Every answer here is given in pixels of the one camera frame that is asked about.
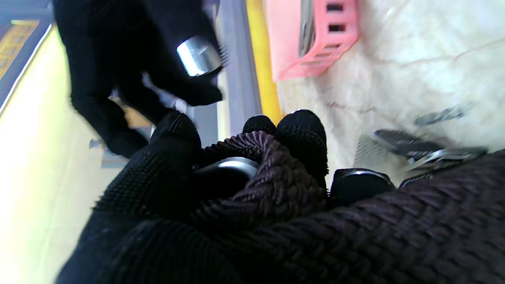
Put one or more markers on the dark brown belt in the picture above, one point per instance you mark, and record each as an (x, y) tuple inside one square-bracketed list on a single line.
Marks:
[(375, 236)]

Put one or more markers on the raised counter orange glow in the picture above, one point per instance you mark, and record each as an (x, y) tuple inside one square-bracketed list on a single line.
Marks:
[(264, 59)]

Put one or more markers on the beige woven belt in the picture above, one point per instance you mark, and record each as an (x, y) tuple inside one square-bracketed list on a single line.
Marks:
[(402, 142), (305, 31)]

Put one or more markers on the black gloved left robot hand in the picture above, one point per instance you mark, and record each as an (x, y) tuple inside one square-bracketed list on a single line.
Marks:
[(150, 189)]

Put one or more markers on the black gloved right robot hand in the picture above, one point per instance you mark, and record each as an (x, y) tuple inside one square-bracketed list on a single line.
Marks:
[(118, 47)]

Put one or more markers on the pink plastic storage basket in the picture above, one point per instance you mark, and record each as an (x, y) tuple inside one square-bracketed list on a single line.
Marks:
[(284, 39)]

